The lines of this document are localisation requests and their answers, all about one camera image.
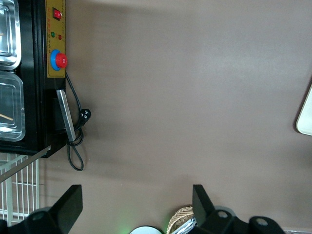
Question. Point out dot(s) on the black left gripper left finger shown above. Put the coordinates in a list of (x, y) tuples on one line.
[(61, 214)]

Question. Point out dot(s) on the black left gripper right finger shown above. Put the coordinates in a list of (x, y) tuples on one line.
[(207, 219)]

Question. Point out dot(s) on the aluminium foil tray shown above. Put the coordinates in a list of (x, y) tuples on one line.
[(186, 226)]

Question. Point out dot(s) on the beige plastic serving tray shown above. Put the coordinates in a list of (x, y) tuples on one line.
[(306, 117)]

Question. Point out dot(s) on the black tray sealing machine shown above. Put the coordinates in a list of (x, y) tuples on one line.
[(31, 73)]

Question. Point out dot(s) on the oval wicker basket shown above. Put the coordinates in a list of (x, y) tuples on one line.
[(178, 217)]

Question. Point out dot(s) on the thin wooden stick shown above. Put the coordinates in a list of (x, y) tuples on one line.
[(7, 117)]

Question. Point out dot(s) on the steel food container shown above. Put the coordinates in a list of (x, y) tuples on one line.
[(9, 29), (12, 97)]

